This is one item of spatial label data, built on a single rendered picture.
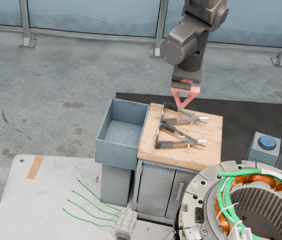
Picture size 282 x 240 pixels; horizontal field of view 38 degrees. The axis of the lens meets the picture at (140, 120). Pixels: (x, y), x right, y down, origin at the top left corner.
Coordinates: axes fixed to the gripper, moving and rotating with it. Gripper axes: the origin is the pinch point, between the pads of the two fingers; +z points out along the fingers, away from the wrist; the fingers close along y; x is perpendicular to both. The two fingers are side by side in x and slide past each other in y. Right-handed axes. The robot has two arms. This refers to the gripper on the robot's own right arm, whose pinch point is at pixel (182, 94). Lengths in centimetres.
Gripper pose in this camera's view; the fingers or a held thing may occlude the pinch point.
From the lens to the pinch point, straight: 102.5
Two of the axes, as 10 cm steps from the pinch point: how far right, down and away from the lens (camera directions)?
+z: -1.0, 7.2, 6.8
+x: 9.8, 1.7, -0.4
